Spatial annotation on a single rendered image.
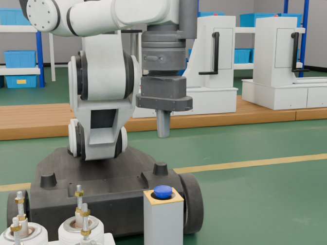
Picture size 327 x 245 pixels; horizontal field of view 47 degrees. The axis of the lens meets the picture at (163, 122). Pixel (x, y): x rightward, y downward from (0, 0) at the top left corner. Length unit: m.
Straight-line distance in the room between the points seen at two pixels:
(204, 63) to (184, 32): 2.29
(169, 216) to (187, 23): 0.39
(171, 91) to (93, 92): 0.38
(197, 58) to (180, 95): 2.24
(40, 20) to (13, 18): 4.42
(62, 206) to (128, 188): 0.20
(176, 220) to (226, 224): 0.60
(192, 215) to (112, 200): 0.25
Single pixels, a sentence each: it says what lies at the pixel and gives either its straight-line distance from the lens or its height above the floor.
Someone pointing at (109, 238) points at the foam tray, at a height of 0.18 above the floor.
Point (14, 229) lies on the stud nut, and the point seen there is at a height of 0.32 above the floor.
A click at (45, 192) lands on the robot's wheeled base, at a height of 0.21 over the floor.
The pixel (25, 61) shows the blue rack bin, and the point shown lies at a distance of 5.30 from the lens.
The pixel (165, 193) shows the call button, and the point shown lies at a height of 0.33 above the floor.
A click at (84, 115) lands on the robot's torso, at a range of 1.15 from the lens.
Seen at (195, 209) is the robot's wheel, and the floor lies 0.12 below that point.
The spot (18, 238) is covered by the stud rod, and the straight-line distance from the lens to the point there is 0.74.
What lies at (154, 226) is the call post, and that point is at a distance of 0.82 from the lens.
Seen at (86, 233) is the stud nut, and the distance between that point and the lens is 0.74.
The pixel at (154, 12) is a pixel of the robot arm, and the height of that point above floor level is 0.69.
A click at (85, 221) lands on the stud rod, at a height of 0.32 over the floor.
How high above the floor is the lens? 0.65
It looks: 13 degrees down
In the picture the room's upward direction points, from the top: straight up
